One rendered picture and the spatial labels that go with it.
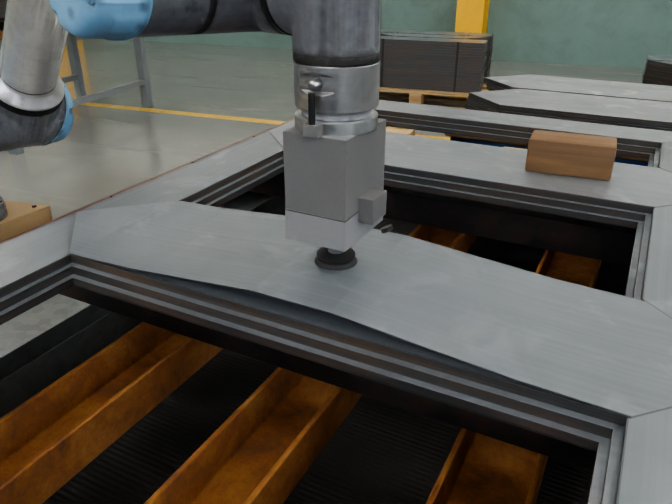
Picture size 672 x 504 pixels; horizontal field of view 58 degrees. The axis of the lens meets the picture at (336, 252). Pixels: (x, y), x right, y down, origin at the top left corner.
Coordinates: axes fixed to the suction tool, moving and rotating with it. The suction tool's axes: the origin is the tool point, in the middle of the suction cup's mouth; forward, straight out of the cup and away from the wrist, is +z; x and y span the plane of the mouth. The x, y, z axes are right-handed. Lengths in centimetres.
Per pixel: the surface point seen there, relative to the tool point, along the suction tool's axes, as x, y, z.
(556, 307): -21.0, 3.7, 0.1
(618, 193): -23.0, 39.0, 0.4
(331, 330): -4.3, -8.9, 0.5
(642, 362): -28.6, -1.3, 0.4
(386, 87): 178, 421, 71
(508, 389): -19.8, -8.7, 1.2
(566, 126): -11, 73, 0
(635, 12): 19, 718, 28
